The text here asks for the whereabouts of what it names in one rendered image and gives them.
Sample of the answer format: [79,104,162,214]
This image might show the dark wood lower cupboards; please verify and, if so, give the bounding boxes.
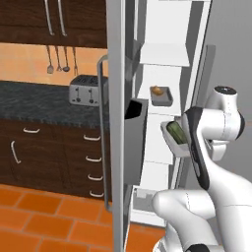
[0,118,112,202]

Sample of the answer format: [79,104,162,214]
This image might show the hanging metal spoon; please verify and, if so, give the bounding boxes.
[45,45,55,75]

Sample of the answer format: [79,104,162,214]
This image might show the brown chicken drumstick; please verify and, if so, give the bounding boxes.
[150,85,164,97]

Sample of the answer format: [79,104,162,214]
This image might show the white freezer cabinet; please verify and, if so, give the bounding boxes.
[125,0,213,228]

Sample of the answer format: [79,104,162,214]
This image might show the silver toaster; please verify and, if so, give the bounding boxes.
[68,74,109,107]

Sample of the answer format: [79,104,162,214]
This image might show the green cucumber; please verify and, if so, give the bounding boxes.
[165,121,189,146]

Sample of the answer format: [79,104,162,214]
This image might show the grey meat container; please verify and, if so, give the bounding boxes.
[149,86,174,107]

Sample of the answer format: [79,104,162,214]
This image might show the dark wood cupboards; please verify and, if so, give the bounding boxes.
[0,0,108,49]
[0,118,112,202]

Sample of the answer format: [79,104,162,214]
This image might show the grey door bin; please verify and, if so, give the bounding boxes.
[124,97,150,187]

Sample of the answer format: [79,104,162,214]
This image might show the grey freezer door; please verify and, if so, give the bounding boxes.
[105,0,128,252]

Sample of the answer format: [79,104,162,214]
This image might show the hanging metal ladle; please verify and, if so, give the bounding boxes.
[62,45,71,74]

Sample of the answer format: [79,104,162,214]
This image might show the hanging metal fork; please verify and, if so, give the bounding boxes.
[71,46,80,77]

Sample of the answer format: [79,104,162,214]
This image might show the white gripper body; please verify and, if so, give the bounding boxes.
[205,138,228,162]

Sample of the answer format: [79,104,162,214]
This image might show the grey freezer door handle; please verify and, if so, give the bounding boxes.
[96,54,113,213]

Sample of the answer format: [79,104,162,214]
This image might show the white freezer rack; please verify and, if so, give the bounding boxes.
[139,41,191,68]

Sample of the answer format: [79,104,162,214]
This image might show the grey vegetable container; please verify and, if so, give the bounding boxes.
[159,120,192,158]

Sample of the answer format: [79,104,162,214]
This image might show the dark wood upper cupboards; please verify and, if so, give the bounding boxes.
[0,0,108,49]

